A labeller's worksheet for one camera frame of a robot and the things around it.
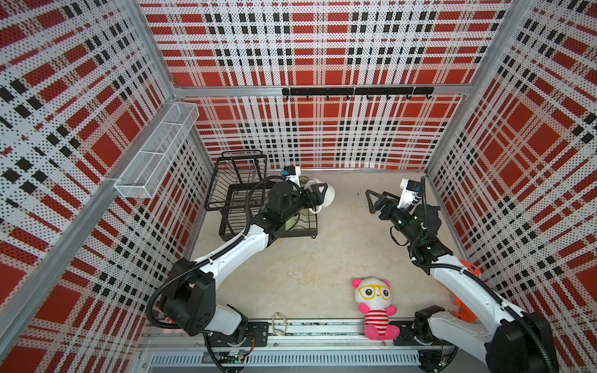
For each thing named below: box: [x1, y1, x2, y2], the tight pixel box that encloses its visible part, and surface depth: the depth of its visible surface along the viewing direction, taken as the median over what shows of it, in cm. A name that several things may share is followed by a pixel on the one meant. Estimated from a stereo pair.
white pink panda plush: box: [352, 277, 401, 342], surface depth 75 cm
